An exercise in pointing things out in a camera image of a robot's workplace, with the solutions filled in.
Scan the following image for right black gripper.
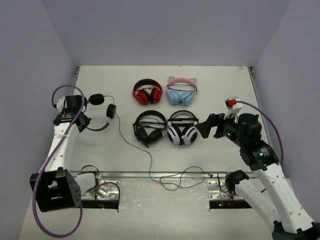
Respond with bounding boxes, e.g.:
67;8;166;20
195;109;246;148

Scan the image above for black on-ear headphones with cable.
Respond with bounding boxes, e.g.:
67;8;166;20
86;93;214;191

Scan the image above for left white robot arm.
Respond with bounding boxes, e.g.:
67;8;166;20
29;95;97;212

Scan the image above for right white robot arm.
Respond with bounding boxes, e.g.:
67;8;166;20
196;113;320;240

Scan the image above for white and black headphones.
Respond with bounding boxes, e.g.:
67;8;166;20
167;110;199;146

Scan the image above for pink blue cat-ear headphones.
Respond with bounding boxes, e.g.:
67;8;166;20
166;76;198;107

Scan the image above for black over-ear headphones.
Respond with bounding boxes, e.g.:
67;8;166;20
132;110;167;148

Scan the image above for red and black headphones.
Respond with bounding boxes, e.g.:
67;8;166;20
132;78;163;105

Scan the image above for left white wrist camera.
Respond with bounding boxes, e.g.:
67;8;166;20
52;96;66;113

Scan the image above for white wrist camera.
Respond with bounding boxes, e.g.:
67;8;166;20
52;96;66;113
224;96;243;119

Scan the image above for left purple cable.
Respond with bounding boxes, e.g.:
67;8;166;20
33;85;87;237

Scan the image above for purple cable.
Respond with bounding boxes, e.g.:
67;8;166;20
236;99;284;193
33;85;87;237

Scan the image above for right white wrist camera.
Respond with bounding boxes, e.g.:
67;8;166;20
224;96;243;119

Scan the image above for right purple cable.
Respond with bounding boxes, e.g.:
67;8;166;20
236;99;284;193

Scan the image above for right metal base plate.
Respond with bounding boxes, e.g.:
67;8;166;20
207;178;243;201

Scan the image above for metal base plate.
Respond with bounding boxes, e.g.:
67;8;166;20
207;178;243;201
81;176;121;201

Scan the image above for aluminium rail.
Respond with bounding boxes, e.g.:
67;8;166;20
69;170;260;180

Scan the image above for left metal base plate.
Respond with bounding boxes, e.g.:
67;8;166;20
81;176;121;201

